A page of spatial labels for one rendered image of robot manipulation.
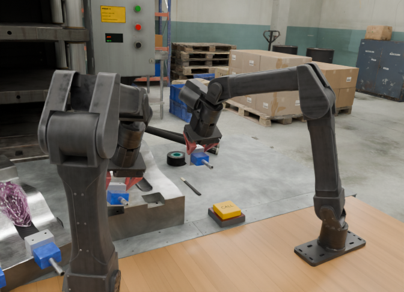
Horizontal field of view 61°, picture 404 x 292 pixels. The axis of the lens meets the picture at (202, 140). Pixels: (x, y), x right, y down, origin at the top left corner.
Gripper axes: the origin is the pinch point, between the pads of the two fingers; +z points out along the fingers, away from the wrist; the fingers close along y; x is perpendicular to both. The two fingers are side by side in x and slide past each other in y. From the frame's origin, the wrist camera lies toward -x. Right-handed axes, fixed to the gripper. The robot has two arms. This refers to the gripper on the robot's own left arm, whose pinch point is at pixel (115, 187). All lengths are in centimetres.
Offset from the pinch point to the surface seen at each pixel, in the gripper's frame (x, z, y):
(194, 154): -11.4, -2.2, -26.0
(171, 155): -34.3, 17.0, -31.7
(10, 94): -75, 21, 25
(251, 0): -666, 52, -454
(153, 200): -0.2, 5.4, -11.5
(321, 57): -457, 85, -532
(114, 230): 6.0, 9.1, -0.4
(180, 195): 2.5, 1.1, -17.3
